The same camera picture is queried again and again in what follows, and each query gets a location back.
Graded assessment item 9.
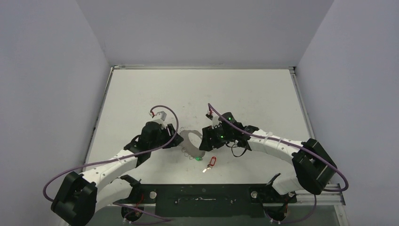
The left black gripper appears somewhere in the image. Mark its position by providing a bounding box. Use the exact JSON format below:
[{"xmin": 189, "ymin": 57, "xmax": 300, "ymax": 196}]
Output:
[{"xmin": 150, "ymin": 123, "xmax": 183, "ymax": 151}]

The large metal keyring plate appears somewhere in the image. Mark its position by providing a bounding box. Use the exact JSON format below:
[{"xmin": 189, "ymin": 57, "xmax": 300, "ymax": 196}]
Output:
[{"xmin": 179, "ymin": 127, "xmax": 205, "ymax": 160}]

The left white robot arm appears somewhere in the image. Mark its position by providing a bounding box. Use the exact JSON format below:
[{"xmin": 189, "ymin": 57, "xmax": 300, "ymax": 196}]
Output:
[{"xmin": 50, "ymin": 121, "xmax": 184, "ymax": 226}]

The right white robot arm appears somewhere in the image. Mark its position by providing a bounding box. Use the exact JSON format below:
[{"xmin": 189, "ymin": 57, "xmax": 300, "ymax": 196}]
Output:
[{"xmin": 199, "ymin": 112, "xmax": 336, "ymax": 202}]

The key with red tag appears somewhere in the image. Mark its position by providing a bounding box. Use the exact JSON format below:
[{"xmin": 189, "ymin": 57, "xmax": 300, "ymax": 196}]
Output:
[{"xmin": 202, "ymin": 156, "xmax": 217, "ymax": 173}]

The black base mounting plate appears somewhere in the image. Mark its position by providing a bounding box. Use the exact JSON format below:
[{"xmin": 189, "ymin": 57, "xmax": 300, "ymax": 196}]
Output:
[{"xmin": 120, "ymin": 184, "xmax": 297, "ymax": 218}]

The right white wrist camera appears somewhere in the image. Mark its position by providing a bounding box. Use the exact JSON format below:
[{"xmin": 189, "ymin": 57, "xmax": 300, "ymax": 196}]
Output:
[{"xmin": 205, "ymin": 107, "xmax": 221, "ymax": 129}]

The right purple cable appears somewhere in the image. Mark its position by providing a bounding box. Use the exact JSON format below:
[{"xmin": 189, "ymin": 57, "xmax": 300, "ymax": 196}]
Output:
[{"xmin": 207, "ymin": 103, "xmax": 349, "ymax": 225}]

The aluminium frame rail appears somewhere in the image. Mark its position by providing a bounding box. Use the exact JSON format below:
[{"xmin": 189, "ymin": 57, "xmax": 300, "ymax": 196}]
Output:
[{"xmin": 295, "ymin": 190, "xmax": 345, "ymax": 206}]

